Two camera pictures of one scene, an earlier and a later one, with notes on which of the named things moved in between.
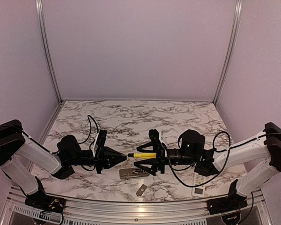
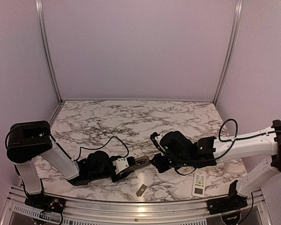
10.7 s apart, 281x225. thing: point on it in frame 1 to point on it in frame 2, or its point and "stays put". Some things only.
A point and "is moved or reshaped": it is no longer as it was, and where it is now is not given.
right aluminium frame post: x=239 y=11 stays put
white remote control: x=132 y=173 is moved or reshaped
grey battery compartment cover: x=141 y=191 stays put
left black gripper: x=112 y=162 to x=122 y=176
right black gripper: x=159 y=161 to x=160 y=166
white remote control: x=199 y=191 stays put
